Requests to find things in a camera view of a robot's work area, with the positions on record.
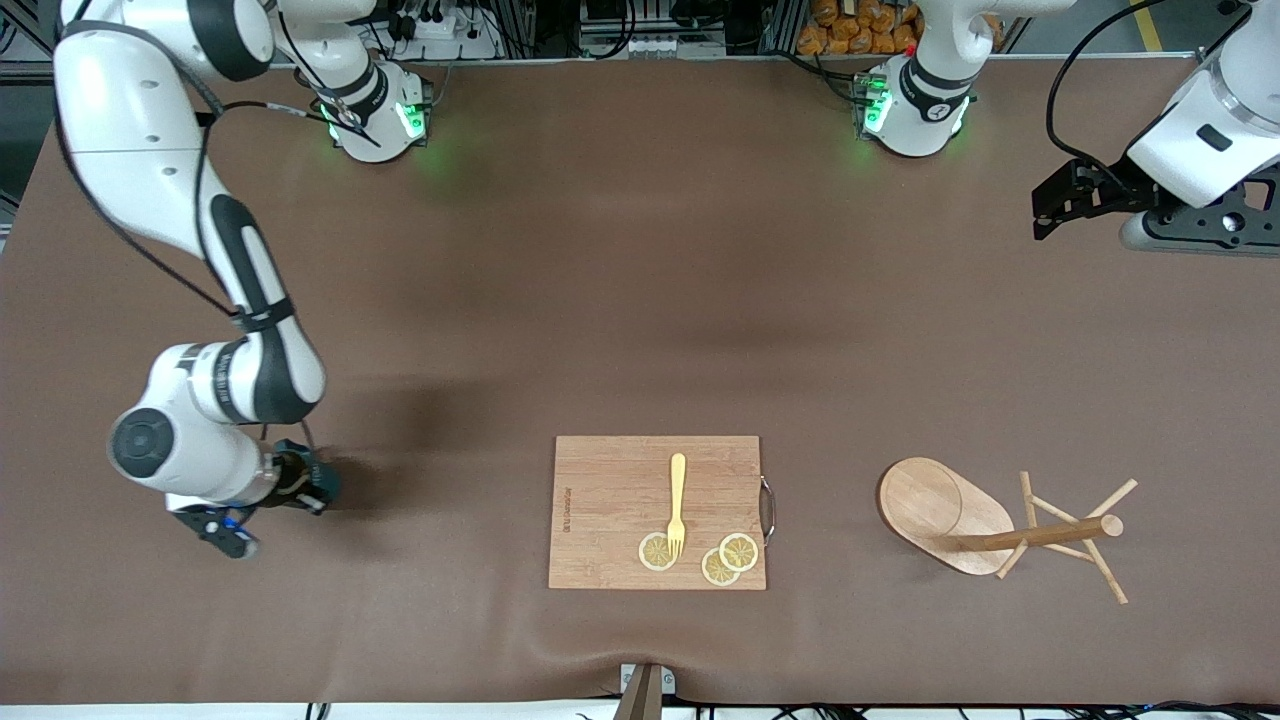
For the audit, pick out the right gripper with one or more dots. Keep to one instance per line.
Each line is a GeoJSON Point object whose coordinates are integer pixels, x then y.
{"type": "Point", "coordinates": [291, 477]}

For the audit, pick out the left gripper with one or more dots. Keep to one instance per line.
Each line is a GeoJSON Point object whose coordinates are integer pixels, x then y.
{"type": "Point", "coordinates": [1112, 190]}

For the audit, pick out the teal ribbed mug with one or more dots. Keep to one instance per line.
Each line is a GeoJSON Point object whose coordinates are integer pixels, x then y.
{"type": "Point", "coordinates": [318, 478]}

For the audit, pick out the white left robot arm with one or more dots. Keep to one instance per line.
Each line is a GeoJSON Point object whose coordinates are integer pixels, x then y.
{"type": "Point", "coordinates": [920, 110]}

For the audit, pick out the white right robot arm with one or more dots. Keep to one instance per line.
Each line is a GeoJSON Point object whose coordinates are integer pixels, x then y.
{"type": "Point", "coordinates": [130, 120]}

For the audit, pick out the wooden mug tree rack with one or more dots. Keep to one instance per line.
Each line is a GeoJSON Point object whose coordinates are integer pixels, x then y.
{"type": "Point", "coordinates": [925, 505]}

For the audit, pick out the brown table mat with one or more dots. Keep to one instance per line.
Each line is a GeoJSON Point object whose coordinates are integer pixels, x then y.
{"type": "Point", "coordinates": [500, 330]}

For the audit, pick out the orange snack bag pile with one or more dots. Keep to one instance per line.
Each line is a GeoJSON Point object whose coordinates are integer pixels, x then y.
{"type": "Point", "coordinates": [850, 35]}

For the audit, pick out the wooden cutting board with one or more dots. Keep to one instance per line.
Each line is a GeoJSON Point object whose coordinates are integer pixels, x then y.
{"type": "Point", "coordinates": [610, 500]}

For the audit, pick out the lemon slice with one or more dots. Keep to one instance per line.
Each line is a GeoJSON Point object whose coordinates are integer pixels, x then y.
{"type": "Point", "coordinates": [652, 553]}
{"type": "Point", "coordinates": [742, 550]}
{"type": "Point", "coordinates": [716, 572]}

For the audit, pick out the yellow plastic fork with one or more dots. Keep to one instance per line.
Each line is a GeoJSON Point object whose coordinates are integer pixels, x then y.
{"type": "Point", "coordinates": [678, 490]}

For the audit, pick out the grey equipment box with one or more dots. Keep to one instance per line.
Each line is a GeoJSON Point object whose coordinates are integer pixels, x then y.
{"type": "Point", "coordinates": [660, 45]}

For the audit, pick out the white power strip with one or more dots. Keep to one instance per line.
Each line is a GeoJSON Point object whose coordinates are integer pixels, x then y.
{"type": "Point", "coordinates": [440, 30]}

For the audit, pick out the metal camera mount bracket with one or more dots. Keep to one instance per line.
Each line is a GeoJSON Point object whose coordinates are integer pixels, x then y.
{"type": "Point", "coordinates": [640, 695]}

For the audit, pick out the aluminium cage frame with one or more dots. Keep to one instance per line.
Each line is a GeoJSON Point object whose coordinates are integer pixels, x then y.
{"type": "Point", "coordinates": [515, 25]}

